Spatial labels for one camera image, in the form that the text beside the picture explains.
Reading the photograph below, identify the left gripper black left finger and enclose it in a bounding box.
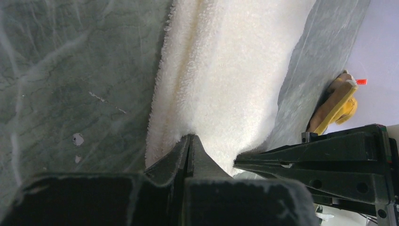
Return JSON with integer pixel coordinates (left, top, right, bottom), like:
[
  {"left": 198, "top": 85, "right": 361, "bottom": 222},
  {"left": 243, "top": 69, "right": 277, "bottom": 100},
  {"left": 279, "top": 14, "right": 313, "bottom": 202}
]
[{"left": 0, "top": 136, "right": 190, "bottom": 226}]

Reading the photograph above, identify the yellow brown towel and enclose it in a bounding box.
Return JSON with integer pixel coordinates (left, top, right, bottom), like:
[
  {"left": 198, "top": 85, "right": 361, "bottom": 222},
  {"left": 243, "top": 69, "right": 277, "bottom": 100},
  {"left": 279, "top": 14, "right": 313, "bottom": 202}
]
[{"left": 306, "top": 70, "right": 359, "bottom": 135}]

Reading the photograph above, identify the cream white towel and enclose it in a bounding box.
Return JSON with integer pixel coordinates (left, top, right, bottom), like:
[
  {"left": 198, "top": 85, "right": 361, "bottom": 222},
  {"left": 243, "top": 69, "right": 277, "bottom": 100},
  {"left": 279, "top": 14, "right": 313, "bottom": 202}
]
[{"left": 145, "top": 0, "right": 315, "bottom": 176}]

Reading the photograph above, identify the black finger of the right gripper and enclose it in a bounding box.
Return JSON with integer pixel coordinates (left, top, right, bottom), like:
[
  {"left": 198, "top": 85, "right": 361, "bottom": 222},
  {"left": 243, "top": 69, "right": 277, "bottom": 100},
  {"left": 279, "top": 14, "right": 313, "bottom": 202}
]
[
  {"left": 235, "top": 163, "right": 393, "bottom": 206},
  {"left": 234, "top": 124, "right": 387, "bottom": 166}
]

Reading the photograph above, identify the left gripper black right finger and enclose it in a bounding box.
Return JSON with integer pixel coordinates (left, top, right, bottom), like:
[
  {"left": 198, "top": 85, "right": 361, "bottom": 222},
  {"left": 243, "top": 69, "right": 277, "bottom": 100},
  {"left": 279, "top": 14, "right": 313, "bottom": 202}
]
[{"left": 182, "top": 135, "right": 319, "bottom": 226}]

